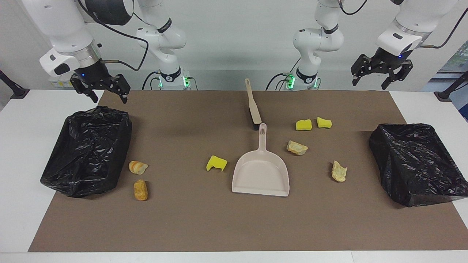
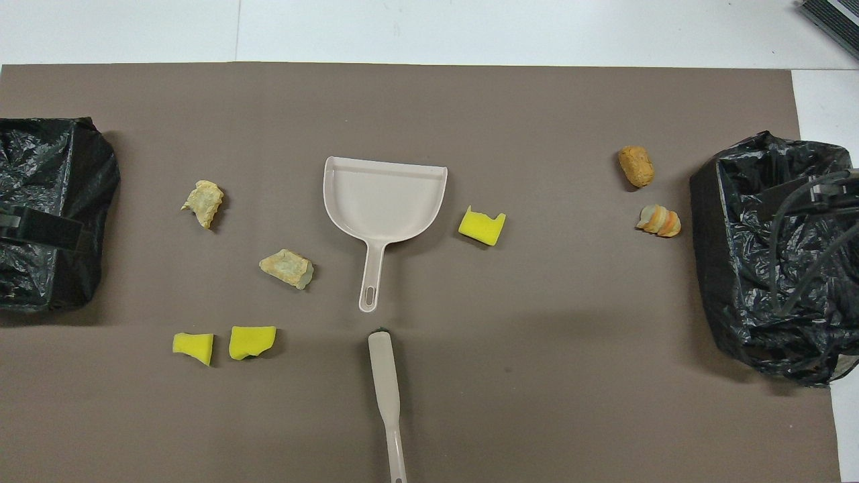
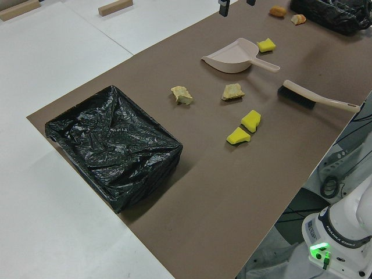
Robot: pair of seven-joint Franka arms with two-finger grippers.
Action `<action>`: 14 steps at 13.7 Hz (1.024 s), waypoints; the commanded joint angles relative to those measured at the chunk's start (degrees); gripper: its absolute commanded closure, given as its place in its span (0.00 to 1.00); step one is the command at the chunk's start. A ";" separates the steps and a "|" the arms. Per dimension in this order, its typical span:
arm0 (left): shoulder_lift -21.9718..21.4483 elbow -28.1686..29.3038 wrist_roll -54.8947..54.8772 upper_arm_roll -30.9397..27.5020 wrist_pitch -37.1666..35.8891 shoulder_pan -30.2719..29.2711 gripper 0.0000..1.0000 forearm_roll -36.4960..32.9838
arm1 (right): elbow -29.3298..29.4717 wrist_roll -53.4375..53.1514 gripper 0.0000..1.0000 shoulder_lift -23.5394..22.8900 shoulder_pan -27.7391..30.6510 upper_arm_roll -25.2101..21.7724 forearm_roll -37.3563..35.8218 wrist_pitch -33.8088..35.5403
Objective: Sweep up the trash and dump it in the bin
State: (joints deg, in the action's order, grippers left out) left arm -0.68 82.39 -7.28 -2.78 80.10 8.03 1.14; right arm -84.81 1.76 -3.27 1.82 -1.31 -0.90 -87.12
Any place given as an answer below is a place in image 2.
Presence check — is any dark grey ribbed device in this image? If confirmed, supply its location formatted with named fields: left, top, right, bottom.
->
left=797, top=0, right=859, bottom=61

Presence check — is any beige plastic dustpan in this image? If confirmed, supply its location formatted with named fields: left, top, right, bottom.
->
left=323, top=156, right=448, bottom=313

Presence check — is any beige brush with black bristles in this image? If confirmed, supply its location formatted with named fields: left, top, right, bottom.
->
left=367, top=327, right=408, bottom=483

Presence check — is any black bag-lined bin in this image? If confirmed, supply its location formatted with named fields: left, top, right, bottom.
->
left=0, top=117, right=121, bottom=313
left=689, top=131, right=859, bottom=387

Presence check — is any notched yellow sponge piece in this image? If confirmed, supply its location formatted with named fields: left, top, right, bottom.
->
left=458, top=205, right=507, bottom=248

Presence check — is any brown toy bread roll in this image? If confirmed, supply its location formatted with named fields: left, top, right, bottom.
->
left=618, top=146, right=655, bottom=189

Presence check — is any brown table mat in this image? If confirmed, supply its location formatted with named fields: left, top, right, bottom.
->
left=0, top=62, right=841, bottom=483

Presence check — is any beige striped foam bread chunk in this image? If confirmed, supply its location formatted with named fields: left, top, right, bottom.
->
left=181, top=180, right=225, bottom=229

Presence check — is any orange striped toy croissant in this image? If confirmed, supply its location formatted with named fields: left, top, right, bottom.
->
left=636, top=205, right=683, bottom=238

